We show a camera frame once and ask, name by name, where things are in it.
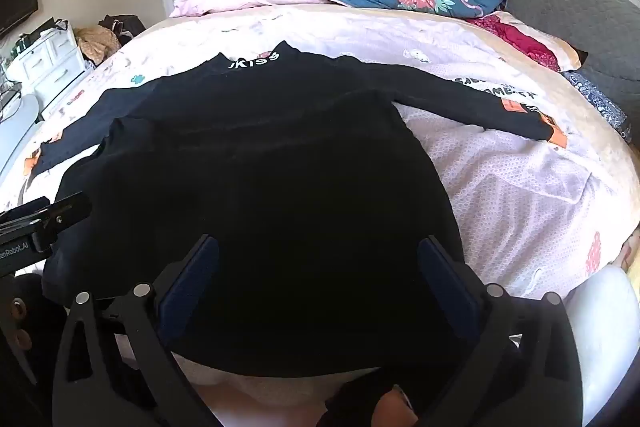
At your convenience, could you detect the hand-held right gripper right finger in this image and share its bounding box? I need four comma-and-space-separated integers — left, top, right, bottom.
415, 236, 583, 427

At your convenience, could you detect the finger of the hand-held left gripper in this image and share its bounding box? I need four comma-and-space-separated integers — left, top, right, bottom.
0, 196, 51, 228
29, 191, 93, 236

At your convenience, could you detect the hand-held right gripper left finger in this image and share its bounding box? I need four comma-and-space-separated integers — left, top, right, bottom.
51, 234, 223, 427

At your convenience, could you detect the black sweater with orange patches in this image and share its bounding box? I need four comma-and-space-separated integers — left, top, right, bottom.
31, 41, 568, 380

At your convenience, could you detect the person's right hand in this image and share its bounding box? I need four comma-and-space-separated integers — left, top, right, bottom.
372, 384, 418, 427

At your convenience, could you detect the white round table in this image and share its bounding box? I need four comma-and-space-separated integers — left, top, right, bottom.
0, 94, 40, 178

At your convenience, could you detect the lilac strawberry print bed sheet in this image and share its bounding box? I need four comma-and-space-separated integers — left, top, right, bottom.
0, 4, 640, 308

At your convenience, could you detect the white drawer cabinet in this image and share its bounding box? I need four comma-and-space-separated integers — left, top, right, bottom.
5, 24, 88, 118

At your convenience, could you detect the white rounded object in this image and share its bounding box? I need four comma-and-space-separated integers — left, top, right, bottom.
570, 267, 640, 427

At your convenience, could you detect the beige patterned bag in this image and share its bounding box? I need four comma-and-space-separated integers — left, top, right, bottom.
75, 26, 123, 68

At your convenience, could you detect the black bag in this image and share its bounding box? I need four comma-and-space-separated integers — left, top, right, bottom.
98, 14, 147, 45

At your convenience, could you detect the blue patterned pillow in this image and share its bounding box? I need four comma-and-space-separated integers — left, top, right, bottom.
560, 71, 633, 142

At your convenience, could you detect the red floral pillow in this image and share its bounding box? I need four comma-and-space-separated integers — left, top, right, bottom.
467, 11, 588, 72

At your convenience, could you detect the grey quilted headboard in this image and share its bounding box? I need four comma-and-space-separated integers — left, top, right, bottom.
452, 0, 640, 128

